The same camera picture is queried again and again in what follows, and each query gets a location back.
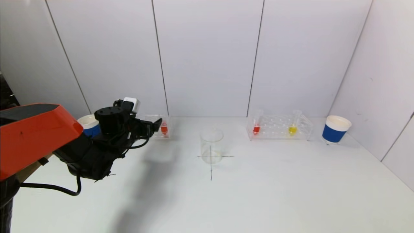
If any clear glass beaker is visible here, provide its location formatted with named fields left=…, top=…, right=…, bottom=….
left=200, top=128, right=224, bottom=165

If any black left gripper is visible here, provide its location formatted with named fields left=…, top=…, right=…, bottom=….
left=128, top=117, right=163, bottom=138

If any test tube with red pigment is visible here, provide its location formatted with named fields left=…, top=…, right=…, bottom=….
left=252, top=110, right=263, bottom=136

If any clear acrylic test tube rack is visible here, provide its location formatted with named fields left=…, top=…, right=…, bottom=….
left=136, top=115, right=172, bottom=139
left=246, top=113, right=313, bottom=141

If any white paper cup blue sleeve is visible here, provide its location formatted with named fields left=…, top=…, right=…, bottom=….
left=78, top=114, right=101, bottom=136
left=321, top=116, right=351, bottom=145

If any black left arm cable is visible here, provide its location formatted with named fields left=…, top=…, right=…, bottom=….
left=20, top=129, right=151, bottom=196

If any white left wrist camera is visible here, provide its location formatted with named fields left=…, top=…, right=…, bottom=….
left=123, top=97, right=141, bottom=114

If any clear conical test tube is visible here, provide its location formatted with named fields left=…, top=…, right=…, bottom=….
left=159, top=112, right=169, bottom=136

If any black metal frame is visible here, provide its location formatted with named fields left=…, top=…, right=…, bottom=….
left=0, top=73, right=20, bottom=109

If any test tube with yellow pigment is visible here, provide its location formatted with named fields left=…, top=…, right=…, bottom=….
left=288, top=110, right=302, bottom=136

